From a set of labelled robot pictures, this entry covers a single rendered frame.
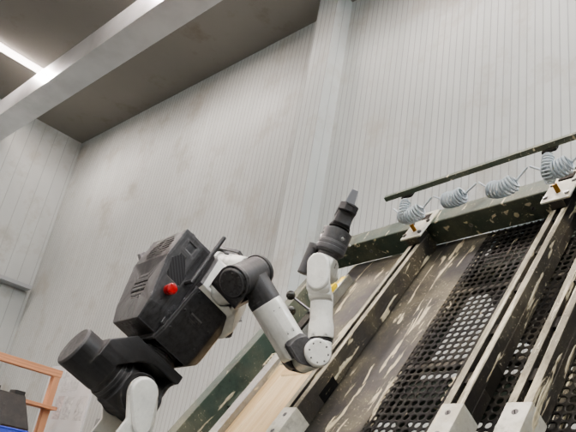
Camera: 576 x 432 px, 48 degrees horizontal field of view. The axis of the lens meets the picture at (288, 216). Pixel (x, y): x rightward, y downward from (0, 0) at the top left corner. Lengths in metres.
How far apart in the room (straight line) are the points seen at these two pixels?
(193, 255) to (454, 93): 4.62
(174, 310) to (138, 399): 0.25
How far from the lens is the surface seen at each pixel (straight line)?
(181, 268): 1.85
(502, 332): 1.78
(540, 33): 6.13
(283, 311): 1.79
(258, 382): 2.40
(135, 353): 1.80
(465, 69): 6.32
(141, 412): 1.78
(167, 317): 1.81
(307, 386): 2.10
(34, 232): 11.86
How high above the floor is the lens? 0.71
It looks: 25 degrees up
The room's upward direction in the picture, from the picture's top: 10 degrees clockwise
